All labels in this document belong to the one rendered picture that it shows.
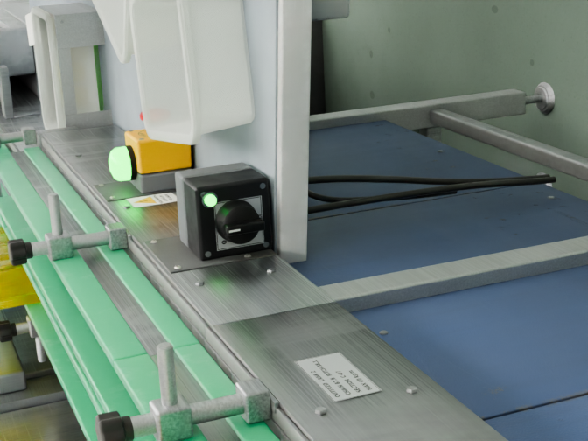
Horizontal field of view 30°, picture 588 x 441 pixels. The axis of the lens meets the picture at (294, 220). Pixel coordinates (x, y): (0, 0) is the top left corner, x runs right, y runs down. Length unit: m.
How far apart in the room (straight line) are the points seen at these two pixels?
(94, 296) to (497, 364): 0.42
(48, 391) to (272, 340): 0.72
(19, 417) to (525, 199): 0.74
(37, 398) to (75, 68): 0.57
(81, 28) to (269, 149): 0.77
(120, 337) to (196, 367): 0.10
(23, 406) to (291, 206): 0.61
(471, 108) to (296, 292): 0.94
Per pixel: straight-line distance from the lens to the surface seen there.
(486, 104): 1.94
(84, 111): 1.88
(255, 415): 0.84
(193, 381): 0.93
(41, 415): 1.58
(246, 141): 1.21
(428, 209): 1.35
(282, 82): 1.09
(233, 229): 1.10
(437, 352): 0.96
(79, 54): 1.86
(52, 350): 1.45
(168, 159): 1.40
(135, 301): 1.11
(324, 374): 0.87
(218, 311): 1.01
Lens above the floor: 1.13
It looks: 20 degrees down
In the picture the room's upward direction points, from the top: 99 degrees counter-clockwise
